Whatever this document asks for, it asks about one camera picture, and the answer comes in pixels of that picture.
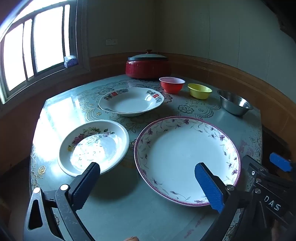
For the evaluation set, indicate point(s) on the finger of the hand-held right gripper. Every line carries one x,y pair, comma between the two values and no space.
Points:
251,165
281,162

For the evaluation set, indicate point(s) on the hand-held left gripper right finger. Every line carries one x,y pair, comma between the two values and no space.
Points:
208,185

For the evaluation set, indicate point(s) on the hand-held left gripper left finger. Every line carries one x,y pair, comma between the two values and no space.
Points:
87,178

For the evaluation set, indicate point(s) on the white bowl with pink flowers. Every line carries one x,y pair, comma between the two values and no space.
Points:
97,148

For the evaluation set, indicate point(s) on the large purple-rimmed floral plate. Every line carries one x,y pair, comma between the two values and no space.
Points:
185,153

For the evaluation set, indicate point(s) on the stainless steel bowl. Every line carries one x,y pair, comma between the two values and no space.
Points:
233,104

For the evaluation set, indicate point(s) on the white plate red symbol print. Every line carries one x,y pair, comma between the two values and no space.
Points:
129,104

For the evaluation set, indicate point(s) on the yellow plastic bowl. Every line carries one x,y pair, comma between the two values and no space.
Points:
198,92

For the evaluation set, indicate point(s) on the red plastic bowl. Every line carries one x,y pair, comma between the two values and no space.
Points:
172,87

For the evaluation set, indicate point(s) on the blue gold lace tablecloth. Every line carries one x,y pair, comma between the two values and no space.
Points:
192,109

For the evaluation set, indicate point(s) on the blue tissue box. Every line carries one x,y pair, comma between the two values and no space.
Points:
70,62

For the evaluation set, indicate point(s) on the red cooking pot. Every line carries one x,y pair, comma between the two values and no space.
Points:
148,69

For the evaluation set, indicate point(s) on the grey pot lid red knob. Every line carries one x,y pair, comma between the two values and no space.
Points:
148,56

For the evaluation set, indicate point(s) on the white wall socket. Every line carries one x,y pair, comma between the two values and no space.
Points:
111,42

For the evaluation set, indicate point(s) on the window with grey frame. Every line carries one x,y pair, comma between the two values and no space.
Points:
46,39

